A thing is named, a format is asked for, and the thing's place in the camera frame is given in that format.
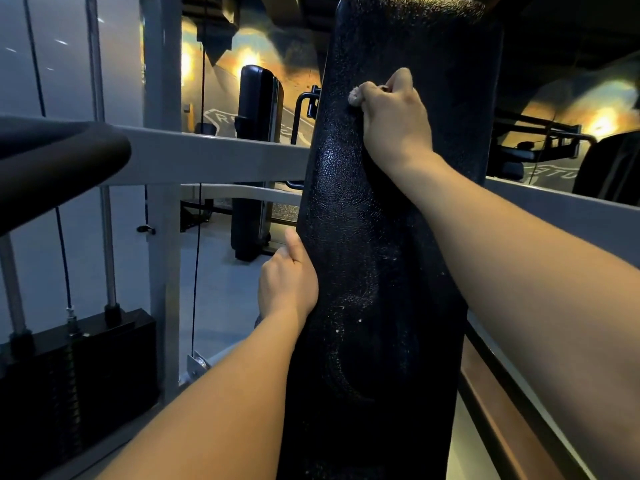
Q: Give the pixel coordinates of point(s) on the black weight plate stack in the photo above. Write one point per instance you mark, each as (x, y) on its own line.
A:
(75, 389)

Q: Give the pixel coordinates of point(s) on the grey gym machine frame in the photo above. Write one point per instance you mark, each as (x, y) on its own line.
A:
(200, 159)

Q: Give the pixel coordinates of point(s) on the person's right hand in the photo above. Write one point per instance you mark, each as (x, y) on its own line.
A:
(397, 124)

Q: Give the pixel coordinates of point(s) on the person's right forearm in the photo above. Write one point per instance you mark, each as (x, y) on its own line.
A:
(525, 254)

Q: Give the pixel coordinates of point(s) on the black padded backrest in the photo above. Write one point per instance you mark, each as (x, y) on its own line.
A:
(380, 294)

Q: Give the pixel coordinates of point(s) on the person's left forearm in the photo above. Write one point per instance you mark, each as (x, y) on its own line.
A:
(225, 409)

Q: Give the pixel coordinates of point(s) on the black pillar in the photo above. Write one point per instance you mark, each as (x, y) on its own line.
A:
(255, 104)

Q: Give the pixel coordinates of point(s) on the black seated gym machine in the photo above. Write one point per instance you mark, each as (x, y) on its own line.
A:
(195, 214)

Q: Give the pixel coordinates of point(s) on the chrome guide rod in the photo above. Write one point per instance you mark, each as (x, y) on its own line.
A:
(12, 284)
(107, 244)

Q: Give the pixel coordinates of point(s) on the beige cleaning cloth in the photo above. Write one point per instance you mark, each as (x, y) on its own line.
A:
(354, 96)

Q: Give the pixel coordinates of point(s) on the person's left hand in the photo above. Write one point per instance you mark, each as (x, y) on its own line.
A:
(290, 289)

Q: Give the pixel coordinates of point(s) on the brown partition base rail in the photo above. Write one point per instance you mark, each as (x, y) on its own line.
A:
(500, 409)

